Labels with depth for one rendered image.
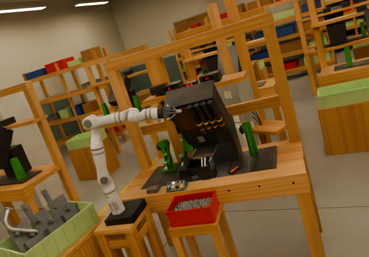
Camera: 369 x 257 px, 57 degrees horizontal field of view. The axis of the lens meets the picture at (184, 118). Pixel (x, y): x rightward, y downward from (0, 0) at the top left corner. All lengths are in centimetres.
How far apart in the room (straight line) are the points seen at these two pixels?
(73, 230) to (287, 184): 157
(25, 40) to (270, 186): 969
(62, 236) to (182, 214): 91
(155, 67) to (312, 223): 171
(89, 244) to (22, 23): 924
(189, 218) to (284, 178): 69
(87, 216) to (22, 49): 869
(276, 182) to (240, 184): 24
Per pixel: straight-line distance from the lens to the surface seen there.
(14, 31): 1115
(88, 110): 863
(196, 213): 229
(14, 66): 1078
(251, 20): 276
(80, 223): 281
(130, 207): 264
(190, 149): 269
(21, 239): 288
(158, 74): 298
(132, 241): 257
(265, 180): 244
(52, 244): 270
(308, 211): 256
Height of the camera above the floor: 199
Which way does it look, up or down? 14 degrees down
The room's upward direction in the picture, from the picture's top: 18 degrees counter-clockwise
